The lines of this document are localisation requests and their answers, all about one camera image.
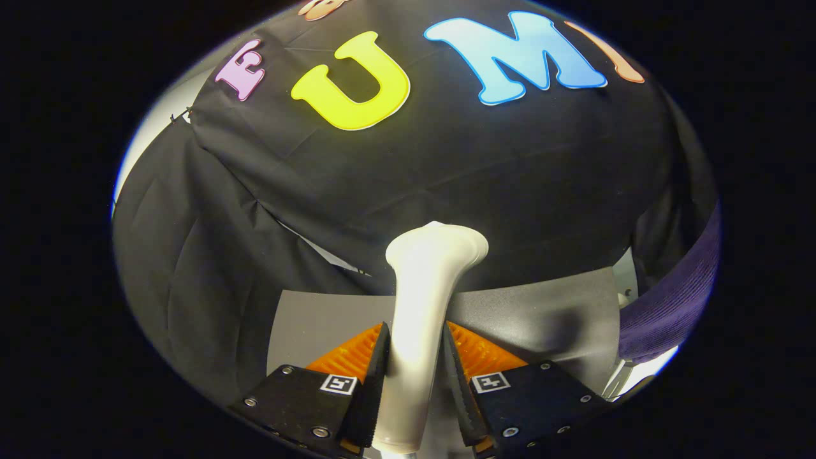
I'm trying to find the purple corduroy jacket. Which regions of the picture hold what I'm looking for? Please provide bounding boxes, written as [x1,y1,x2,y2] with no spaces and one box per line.
[617,203,722,365]

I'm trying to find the grey drawer cabinet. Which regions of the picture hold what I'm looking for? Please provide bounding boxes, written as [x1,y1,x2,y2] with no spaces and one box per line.
[266,266,622,397]

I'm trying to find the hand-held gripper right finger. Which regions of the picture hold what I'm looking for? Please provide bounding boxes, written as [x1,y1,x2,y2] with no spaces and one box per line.
[442,321,613,459]

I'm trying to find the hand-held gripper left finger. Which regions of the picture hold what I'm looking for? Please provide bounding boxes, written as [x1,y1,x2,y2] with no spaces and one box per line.
[229,322,391,459]

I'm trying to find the white garment steamer head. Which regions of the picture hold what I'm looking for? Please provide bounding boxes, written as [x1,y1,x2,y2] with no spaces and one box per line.
[372,221,490,456]

